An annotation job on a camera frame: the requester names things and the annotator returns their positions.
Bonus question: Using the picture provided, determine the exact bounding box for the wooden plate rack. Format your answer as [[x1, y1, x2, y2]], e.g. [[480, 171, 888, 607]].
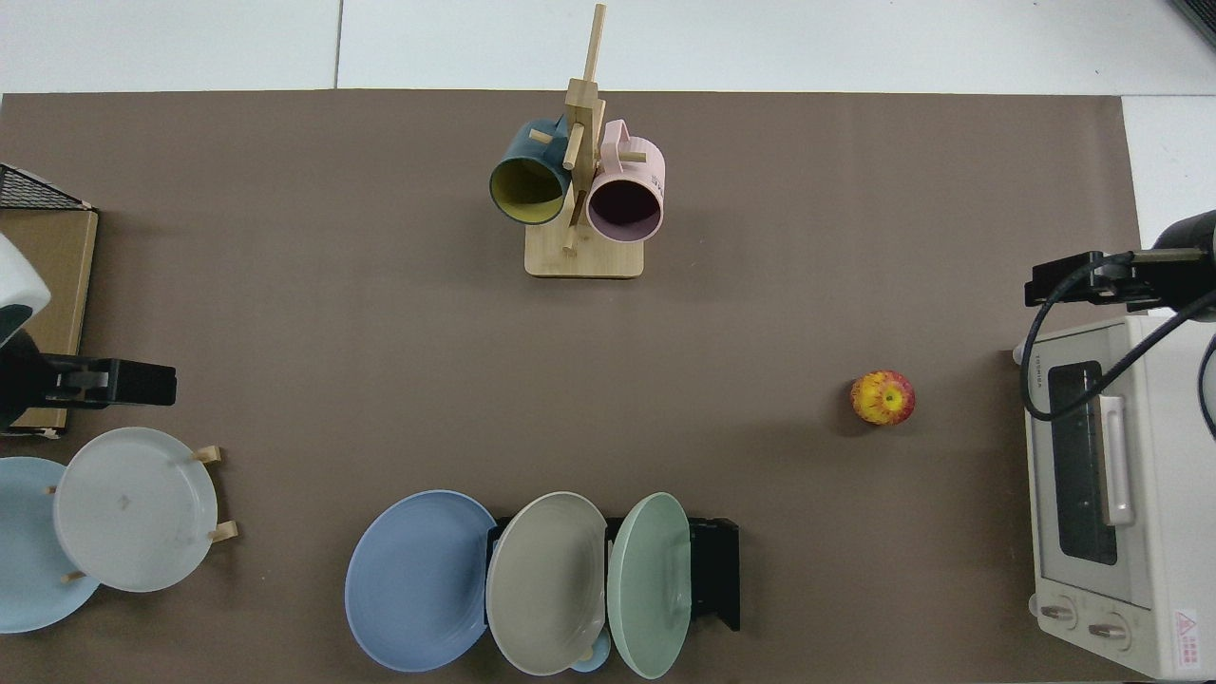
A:
[[46, 445, 238, 583]]

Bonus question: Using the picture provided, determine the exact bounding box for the black dish rack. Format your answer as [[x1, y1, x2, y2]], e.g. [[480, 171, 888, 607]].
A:
[[484, 516, 741, 633]]

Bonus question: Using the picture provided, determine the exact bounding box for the light blue plate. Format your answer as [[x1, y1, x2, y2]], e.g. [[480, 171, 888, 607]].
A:
[[0, 457, 101, 635]]

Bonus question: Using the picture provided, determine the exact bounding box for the red yellow apple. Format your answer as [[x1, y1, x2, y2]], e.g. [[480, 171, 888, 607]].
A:
[[850, 370, 917, 427]]

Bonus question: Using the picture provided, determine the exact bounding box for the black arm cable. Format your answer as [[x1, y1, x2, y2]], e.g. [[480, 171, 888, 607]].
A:
[[1019, 252, 1216, 424]]

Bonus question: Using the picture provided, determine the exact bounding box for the beige plate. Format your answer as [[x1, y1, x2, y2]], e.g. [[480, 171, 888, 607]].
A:
[[485, 491, 609, 676]]

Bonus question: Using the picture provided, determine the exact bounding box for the dark grey slanted panel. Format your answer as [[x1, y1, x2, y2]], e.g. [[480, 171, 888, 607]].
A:
[[1167, 0, 1216, 50]]

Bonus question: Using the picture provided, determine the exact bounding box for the pale toaster oven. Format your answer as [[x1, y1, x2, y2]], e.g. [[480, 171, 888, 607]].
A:
[[1012, 315, 1216, 681]]

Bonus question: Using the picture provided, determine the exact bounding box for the wooden cup stand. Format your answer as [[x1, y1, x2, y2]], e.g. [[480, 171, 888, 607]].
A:
[[524, 3, 645, 280]]

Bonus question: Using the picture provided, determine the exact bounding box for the pink mug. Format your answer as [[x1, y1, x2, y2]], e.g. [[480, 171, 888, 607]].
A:
[[586, 119, 666, 242]]

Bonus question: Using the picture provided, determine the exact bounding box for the dark blue mug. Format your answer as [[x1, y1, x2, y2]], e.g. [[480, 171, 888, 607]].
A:
[[489, 116, 574, 227]]

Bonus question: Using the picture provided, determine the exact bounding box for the pale grey plate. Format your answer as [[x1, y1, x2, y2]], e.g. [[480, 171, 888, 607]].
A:
[[52, 427, 219, 594]]

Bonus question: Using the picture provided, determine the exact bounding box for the brown table cloth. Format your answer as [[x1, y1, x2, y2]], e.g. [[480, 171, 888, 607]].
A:
[[0, 90, 1150, 684]]

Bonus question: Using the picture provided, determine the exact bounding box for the small blue round thing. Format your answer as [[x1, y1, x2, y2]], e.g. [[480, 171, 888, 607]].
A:
[[570, 632, 612, 674]]

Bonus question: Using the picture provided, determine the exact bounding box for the green plate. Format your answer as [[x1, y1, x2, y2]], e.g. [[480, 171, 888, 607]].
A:
[[607, 491, 693, 680]]

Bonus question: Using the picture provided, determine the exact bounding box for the wire basket with wooden floor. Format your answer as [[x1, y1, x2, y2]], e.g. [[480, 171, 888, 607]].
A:
[[0, 163, 100, 440]]

